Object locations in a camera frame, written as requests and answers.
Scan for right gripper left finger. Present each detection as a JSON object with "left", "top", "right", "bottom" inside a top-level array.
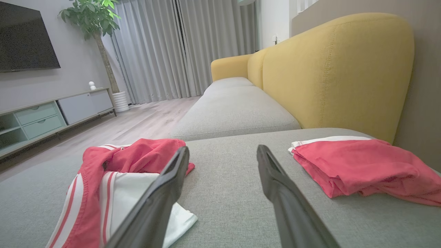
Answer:
[{"left": 103, "top": 146, "right": 190, "bottom": 248}]

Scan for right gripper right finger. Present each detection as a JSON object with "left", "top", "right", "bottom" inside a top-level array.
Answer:
[{"left": 256, "top": 144, "right": 340, "bottom": 248}]

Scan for red and white shirt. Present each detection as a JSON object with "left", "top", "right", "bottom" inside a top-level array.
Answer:
[{"left": 45, "top": 138, "right": 198, "bottom": 248}]

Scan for red shorts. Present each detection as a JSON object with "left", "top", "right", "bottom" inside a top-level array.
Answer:
[{"left": 288, "top": 135, "right": 441, "bottom": 207}]

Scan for large grey sofa ottoman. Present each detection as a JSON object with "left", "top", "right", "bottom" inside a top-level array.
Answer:
[{"left": 0, "top": 128, "right": 441, "bottom": 248}]

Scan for grey sofa seat cushion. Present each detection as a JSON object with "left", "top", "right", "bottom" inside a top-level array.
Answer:
[
  {"left": 171, "top": 85, "right": 301, "bottom": 141},
  {"left": 203, "top": 77, "right": 256, "bottom": 95}
]

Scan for white ribbed plant pot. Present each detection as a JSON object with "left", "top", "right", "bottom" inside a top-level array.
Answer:
[{"left": 112, "top": 91, "right": 130, "bottom": 113}]

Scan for grey wooden TV cabinet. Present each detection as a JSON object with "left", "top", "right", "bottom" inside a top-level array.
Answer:
[{"left": 0, "top": 87, "right": 117, "bottom": 161}]

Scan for large yellow sofa backrest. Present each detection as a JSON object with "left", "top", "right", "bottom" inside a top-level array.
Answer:
[{"left": 262, "top": 12, "right": 415, "bottom": 144}]

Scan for yellow sofa armrest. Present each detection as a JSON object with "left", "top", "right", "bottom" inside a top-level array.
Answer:
[{"left": 211, "top": 54, "right": 252, "bottom": 82}]

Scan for grey pleated curtains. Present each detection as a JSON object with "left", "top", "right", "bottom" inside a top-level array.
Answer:
[{"left": 110, "top": 0, "right": 259, "bottom": 105}]

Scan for green indoor tree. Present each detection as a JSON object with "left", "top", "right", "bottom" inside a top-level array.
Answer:
[{"left": 58, "top": 0, "right": 122, "bottom": 94}]

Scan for black wall television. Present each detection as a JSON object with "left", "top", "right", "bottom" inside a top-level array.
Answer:
[{"left": 0, "top": 1, "right": 61, "bottom": 73}]

